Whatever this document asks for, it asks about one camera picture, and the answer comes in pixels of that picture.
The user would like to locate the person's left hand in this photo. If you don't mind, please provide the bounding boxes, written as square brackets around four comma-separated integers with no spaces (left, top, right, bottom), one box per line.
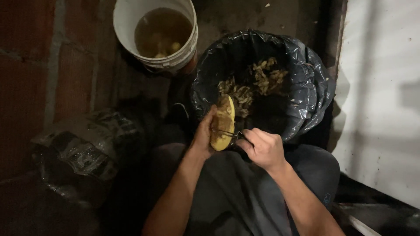
[190,105,218,160]

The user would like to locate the person's right hand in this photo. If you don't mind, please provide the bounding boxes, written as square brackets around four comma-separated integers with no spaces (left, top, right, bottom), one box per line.
[240,128,287,172]

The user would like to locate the metal vegetable peeler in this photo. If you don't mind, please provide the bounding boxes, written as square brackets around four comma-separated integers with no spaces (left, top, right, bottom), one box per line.
[212,128,255,147]

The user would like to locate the partly peeled yellow potato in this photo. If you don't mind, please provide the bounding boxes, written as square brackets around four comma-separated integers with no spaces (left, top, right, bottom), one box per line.
[210,95,236,151]

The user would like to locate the heap of potato peels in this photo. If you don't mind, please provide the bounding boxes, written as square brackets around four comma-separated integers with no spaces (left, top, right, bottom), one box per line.
[217,57,289,118]

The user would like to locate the black garbage bag bin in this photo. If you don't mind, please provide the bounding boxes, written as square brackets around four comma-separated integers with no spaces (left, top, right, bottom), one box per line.
[190,29,337,142]

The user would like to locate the person's dark grey trousers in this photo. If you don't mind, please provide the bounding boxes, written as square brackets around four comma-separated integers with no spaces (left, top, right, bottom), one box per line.
[144,125,341,236]

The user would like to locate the person's black shoe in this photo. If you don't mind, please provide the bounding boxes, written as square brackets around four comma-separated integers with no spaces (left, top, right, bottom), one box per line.
[166,102,191,127]

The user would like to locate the peeled potatoes in water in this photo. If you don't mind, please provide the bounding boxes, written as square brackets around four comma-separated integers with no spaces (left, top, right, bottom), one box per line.
[152,39,182,59]

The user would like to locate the white appliance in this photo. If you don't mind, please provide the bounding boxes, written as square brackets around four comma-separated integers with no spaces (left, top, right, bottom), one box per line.
[331,0,420,210]

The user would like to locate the white plastic bucket with water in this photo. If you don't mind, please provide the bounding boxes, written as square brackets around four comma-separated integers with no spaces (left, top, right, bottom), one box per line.
[113,0,199,73]

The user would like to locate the dark plastic sack of potatoes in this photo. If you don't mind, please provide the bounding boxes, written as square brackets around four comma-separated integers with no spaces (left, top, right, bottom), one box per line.
[30,110,145,210]

